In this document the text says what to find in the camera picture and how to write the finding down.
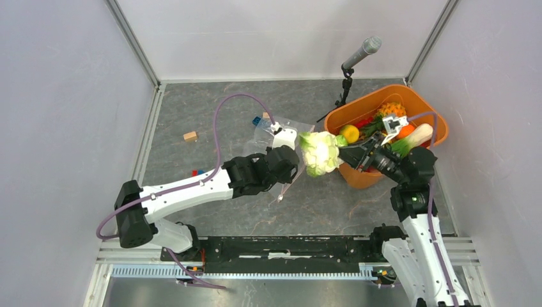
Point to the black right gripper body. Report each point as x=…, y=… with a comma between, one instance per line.
x=387, y=162

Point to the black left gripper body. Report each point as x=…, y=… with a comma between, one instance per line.
x=270, y=184

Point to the toy cauliflower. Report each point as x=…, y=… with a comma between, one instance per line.
x=320, y=151

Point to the clear pink-dotted zip bag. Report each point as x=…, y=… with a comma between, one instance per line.
x=264, y=137

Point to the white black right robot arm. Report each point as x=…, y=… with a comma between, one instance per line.
x=415, y=250

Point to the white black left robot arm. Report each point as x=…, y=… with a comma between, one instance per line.
x=141, y=211

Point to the toy lemon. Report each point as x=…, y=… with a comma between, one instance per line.
x=351, y=133

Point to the toy bok choy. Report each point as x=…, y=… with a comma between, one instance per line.
x=420, y=135

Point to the red toy chili pepper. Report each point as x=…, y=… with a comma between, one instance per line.
x=364, y=123

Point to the toy orange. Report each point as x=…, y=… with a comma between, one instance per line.
x=405, y=131

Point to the blue lego brick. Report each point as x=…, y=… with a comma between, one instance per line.
x=256, y=121

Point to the orange plastic bin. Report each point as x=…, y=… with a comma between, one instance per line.
x=364, y=109

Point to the red and blue lego block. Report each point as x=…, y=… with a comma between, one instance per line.
x=197, y=172

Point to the toy pineapple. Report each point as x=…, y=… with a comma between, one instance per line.
x=388, y=108

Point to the wooden block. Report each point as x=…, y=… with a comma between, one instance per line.
x=190, y=136

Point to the grey microphone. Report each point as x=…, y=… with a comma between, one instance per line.
x=369, y=47

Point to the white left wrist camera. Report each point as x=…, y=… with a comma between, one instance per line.
x=283, y=136

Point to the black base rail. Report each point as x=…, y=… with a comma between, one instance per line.
x=281, y=254

